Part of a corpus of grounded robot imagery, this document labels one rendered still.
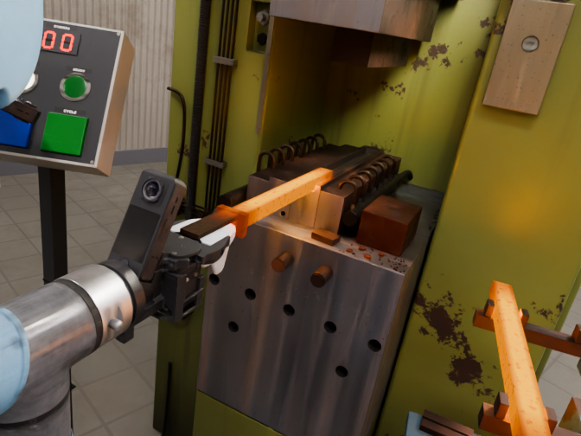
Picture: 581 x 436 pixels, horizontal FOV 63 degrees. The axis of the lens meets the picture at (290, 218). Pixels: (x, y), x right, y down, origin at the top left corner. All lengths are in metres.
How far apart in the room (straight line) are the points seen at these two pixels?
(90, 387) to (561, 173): 1.58
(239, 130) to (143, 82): 2.99
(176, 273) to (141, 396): 1.32
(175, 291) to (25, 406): 0.18
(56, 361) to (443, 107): 1.06
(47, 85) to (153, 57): 3.04
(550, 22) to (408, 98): 0.49
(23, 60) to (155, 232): 0.28
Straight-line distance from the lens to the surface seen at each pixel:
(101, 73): 1.03
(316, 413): 1.02
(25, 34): 0.27
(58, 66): 1.06
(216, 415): 1.18
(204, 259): 0.55
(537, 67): 0.90
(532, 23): 0.90
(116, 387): 1.88
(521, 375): 0.62
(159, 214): 0.51
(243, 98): 1.09
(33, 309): 0.44
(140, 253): 0.51
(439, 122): 1.29
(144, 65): 4.04
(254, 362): 1.03
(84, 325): 0.45
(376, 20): 0.82
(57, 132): 1.01
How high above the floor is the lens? 1.27
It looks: 22 degrees down
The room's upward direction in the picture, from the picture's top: 9 degrees clockwise
